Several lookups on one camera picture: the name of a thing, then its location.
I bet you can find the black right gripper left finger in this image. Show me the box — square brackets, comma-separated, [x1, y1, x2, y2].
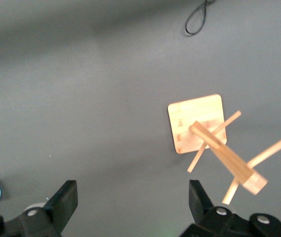
[0, 179, 79, 237]

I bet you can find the thin black loose cable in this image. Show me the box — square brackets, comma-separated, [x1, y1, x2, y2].
[184, 0, 216, 37]

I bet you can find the wooden mug tree rack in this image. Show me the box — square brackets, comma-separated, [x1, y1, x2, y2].
[167, 93, 281, 205]

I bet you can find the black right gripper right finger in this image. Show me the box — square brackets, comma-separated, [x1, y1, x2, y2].
[179, 179, 281, 237]

